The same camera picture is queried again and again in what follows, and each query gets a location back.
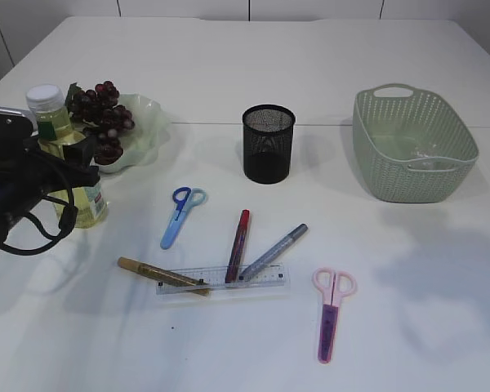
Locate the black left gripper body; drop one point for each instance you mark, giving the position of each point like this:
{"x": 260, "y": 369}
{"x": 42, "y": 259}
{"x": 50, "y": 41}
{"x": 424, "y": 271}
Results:
{"x": 27, "y": 173}

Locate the yellow oil bottle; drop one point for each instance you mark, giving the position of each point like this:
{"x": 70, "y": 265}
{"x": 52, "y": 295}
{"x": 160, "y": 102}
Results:
{"x": 55, "y": 133}

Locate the clear plastic sheet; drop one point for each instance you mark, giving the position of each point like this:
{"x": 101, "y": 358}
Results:
{"x": 421, "y": 160}

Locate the purple grape bunch with leaf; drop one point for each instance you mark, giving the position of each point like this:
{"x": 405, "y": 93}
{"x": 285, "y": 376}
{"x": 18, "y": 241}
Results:
{"x": 101, "y": 115}

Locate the blue scissors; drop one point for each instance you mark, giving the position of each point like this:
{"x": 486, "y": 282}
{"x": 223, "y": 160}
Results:
{"x": 185, "y": 199}

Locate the pink purple scissors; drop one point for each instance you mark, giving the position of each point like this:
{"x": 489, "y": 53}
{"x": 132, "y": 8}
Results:
{"x": 334, "y": 286}

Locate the red glitter marker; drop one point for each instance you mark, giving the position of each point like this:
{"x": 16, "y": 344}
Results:
{"x": 237, "y": 249}

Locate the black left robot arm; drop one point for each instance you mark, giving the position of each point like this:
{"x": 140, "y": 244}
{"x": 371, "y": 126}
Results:
{"x": 66, "y": 224}

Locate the pale green woven basket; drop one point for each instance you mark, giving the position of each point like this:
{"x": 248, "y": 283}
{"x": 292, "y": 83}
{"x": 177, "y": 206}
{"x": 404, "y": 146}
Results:
{"x": 410, "y": 149}

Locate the translucent green wavy plate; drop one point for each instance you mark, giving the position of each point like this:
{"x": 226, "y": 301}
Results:
{"x": 141, "y": 144}

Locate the black mesh pen cup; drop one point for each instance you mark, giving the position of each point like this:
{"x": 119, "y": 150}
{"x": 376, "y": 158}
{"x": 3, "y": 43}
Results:
{"x": 267, "y": 143}

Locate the clear plastic ruler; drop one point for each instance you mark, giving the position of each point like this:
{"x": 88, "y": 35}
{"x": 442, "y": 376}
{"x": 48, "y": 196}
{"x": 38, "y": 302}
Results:
{"x": 213, "y": 279}

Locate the gold glitter marker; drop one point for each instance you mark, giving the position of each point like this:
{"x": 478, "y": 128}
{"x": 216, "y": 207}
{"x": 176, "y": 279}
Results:
{"x": 163, "y": 275}

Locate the silver glitter marker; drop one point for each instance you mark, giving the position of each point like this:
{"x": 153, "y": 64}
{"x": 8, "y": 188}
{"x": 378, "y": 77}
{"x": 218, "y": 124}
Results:
{"x": 273, "y": 253}

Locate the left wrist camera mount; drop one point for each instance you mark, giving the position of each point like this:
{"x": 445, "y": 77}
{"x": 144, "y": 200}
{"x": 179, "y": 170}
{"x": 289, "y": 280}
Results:
{"x": 16, "y": 125}

